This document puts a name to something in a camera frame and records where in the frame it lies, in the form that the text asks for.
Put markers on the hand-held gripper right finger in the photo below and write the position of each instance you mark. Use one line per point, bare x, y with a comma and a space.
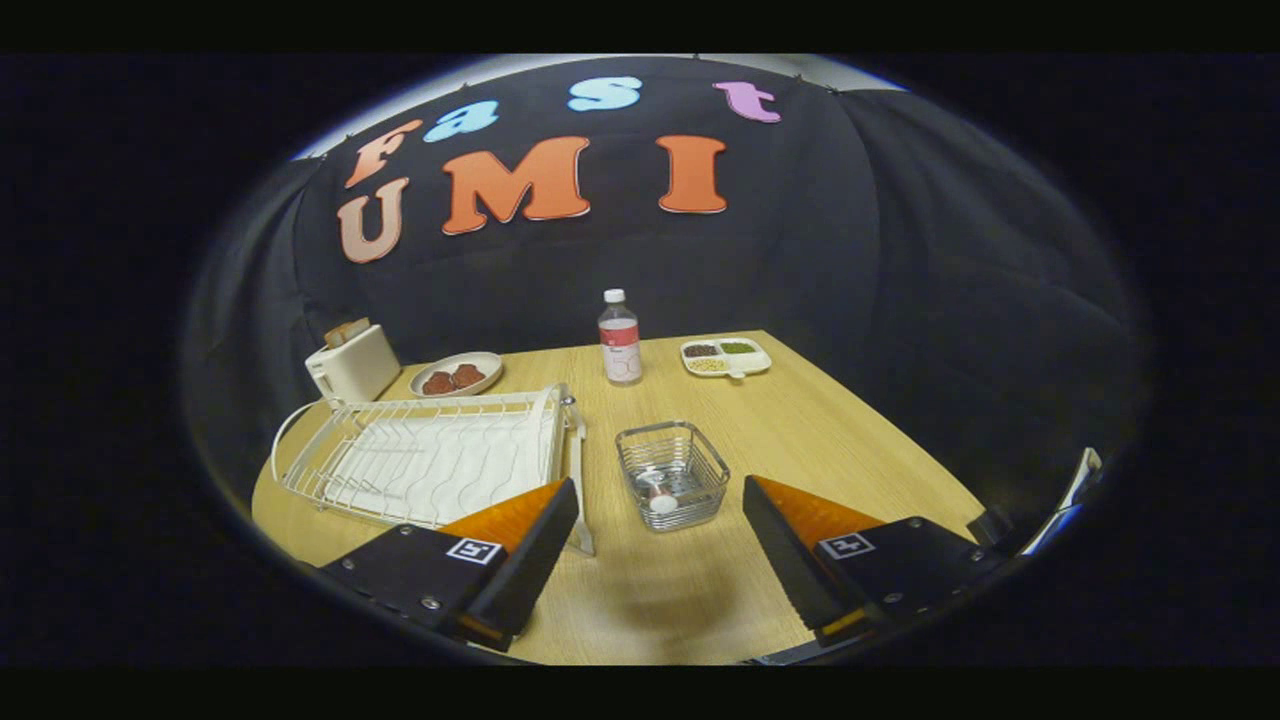
790, 565

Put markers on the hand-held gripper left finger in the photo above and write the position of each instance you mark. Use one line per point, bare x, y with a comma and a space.
530, 570

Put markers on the cream plate with meat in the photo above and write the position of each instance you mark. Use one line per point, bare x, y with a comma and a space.
478, 359

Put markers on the brown toast slice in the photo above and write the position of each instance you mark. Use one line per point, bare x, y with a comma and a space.
358, 328
338, 334

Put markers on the brown meat piece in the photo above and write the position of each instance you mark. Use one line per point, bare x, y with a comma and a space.
468, 376
438, 383

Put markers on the white spoon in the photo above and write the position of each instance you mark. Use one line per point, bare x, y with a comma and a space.
662, 500

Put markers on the clear plastic water bottle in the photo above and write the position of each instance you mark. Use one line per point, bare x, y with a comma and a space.
620, 345

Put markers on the white divided condiment dish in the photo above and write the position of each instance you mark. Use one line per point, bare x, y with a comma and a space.
726, 357

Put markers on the white toaster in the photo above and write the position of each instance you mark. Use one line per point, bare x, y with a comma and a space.
355, 372

